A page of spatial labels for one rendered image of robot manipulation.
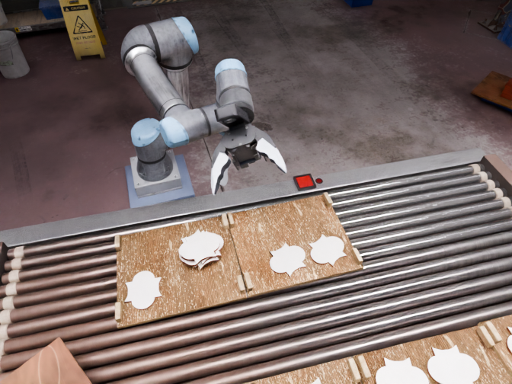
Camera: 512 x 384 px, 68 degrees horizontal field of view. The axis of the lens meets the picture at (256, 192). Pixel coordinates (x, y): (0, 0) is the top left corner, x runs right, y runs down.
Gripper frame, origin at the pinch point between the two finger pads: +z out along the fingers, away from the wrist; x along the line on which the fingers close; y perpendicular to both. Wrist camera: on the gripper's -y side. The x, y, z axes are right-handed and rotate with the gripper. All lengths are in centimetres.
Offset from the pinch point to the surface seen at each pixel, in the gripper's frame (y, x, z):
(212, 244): 51, 27, -13
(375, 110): 229, -78, -183
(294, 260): 64, 3, -5
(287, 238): 66, 4, -15
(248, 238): 62, 18, -17
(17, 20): 138, 269, -401
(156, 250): 52, 49, -18
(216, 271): 56, 29, -6
